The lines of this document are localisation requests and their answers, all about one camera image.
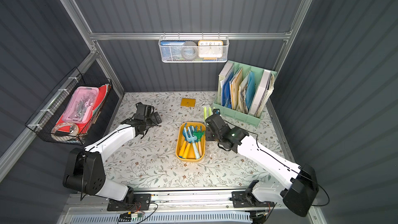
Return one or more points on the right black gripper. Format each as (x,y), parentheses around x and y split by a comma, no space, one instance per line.
(210,129)

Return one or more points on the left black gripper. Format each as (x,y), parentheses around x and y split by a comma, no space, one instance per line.
(149,120)

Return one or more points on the dark green hand rake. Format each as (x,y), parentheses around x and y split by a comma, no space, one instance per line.
(198,133)

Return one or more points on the light green hand rake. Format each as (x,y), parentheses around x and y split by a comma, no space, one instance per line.
(208,111)

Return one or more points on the blue rake yellow handle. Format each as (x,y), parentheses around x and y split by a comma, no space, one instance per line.
(186,150)

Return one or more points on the blue fork yellow handle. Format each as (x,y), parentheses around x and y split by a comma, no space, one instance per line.
(182,143)

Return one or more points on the light blue hand rake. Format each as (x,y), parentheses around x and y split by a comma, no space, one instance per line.
(193,140)

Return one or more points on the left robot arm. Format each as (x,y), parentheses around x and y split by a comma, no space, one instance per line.
(85,171)

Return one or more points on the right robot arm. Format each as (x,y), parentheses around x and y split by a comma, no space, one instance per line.
(298,186)

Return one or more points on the yellow storage box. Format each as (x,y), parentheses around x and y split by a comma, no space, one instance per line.
(191,155)

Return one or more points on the blue box in basket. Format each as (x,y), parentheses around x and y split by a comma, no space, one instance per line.
(171,50)

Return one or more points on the yellow wallet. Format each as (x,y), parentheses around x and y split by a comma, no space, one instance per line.
(187,102)

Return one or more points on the green file organizer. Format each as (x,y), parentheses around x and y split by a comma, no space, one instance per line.
(230,98)

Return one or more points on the blue folder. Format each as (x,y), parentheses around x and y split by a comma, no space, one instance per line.
(250,90)

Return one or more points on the pink tool case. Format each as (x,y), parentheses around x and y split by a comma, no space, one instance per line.
(81,105)

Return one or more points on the white binder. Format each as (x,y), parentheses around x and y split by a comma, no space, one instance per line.
(264,86)

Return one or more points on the yellow alarm clock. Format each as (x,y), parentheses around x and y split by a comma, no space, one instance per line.
(210,49)

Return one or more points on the grey tape roll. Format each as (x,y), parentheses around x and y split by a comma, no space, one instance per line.
(189,51)

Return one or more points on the clear tape roll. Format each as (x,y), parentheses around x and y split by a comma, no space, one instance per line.
(65,129)

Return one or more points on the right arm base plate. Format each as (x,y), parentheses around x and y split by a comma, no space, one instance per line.
(242,200)

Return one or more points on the black wire side basket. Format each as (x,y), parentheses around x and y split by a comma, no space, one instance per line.
(44,121)

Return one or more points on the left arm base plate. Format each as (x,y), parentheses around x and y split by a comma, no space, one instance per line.
(133,202)

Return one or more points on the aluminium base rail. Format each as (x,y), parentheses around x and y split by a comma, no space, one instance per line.
(184,206)

